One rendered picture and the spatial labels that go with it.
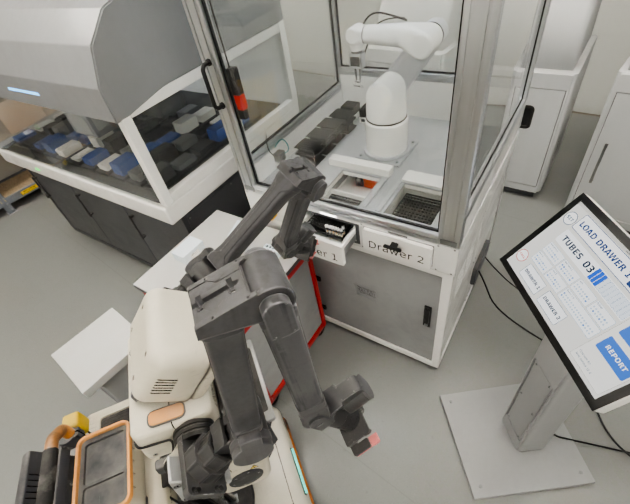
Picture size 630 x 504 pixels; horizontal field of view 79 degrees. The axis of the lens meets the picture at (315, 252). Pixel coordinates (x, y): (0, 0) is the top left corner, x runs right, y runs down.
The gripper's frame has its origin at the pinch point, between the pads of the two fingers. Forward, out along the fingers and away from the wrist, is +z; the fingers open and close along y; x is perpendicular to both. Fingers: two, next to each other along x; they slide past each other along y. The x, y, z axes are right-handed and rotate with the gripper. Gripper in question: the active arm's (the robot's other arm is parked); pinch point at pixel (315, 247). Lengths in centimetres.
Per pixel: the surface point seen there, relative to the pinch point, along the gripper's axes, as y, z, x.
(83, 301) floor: -99, 30, 189
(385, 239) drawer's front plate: 11.2, 9.6, -24.0
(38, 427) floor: -147, -19, 127
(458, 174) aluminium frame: 38, -14, -47
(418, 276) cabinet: 0.0, 25.2, -37.4
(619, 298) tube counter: 16, -17, -95
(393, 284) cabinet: -8.0, 32.9, -26.3
